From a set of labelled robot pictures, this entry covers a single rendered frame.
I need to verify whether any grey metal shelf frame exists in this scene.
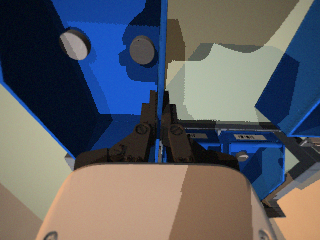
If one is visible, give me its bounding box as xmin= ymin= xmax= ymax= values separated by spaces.
xmin=178 ymin=123 xmax=320 ymax=219

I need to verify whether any grey metal disc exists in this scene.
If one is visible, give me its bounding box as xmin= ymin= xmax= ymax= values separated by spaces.
xmin=130 ymin=35 xmax=155 ymax=65
xmin=235 ymin=152 xmax=248 ymax=162
xmin=59 ymin=29 xmax=91 ymax=60

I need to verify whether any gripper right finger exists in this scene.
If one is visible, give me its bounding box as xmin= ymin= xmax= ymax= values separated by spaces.
xmin=160 ymin=91 xmax=240 ymax=171

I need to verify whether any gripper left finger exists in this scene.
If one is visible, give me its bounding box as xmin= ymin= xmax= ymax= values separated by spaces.
xmin=73 ymin=90 xmax=158 ymax=171

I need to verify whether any blue bin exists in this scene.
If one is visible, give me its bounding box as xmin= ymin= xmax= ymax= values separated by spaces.
xmin=219 ymin=131 xmax=285 ymax=201
xmin=0 ymin=0 xmax=168 ymax=162
xmin=161 ymin=130 xmax=223 ymax=163
xmin=254 ymin=0 xmax=320 ymax=137

